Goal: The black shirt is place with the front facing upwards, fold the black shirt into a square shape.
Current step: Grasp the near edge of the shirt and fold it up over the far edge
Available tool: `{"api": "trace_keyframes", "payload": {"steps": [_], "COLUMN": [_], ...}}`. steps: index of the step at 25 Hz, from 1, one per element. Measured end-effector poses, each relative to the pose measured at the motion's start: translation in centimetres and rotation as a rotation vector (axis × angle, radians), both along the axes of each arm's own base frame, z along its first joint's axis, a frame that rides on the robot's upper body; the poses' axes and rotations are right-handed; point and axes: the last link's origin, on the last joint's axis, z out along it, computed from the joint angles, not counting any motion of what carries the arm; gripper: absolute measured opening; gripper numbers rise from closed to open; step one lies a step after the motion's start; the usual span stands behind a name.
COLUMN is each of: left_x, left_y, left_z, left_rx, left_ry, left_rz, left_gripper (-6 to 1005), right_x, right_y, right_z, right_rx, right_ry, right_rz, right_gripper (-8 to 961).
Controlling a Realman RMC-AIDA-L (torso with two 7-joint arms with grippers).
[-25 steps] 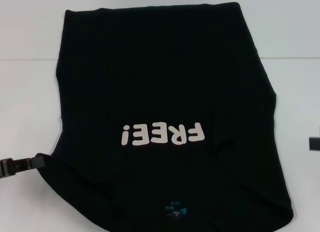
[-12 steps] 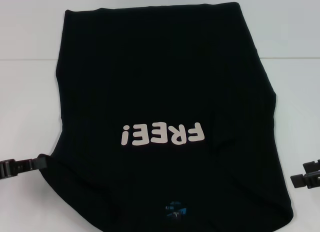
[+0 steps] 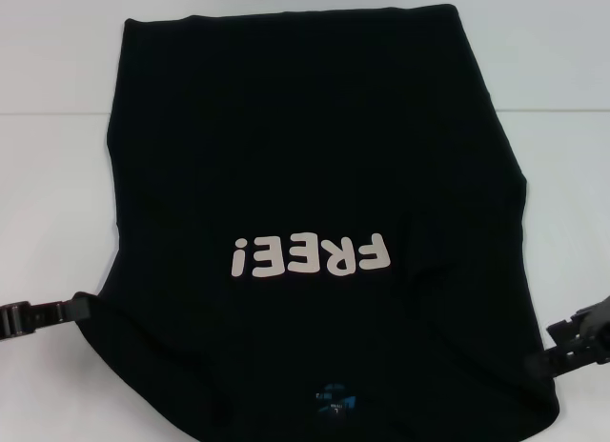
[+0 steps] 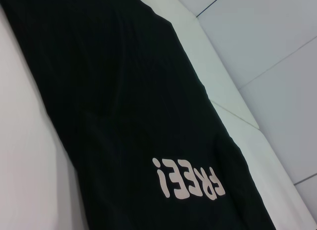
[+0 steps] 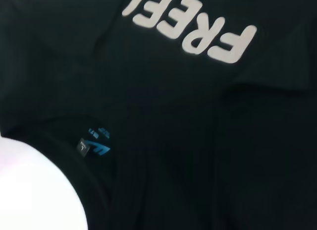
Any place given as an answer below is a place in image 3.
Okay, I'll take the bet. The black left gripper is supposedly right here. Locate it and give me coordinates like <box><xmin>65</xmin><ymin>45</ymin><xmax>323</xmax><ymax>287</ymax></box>
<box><xmin>0</xmin><ymin>291</ymin><xmax>94</xmax><ymax>342</ymax></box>

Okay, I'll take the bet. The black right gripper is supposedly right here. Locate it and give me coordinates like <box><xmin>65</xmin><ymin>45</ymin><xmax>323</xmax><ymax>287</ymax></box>
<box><xmin>523</xmin><ymin>294</ymin><xmax>610</xmax><ymax>380</ymax></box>

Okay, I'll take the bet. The black shirt with FREE print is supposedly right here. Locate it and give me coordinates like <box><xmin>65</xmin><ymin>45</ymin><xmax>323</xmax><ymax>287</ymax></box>
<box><xmin>78</xmin><ymin>2</ymin><xmax>561</xmax><ymax>442</ymax></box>

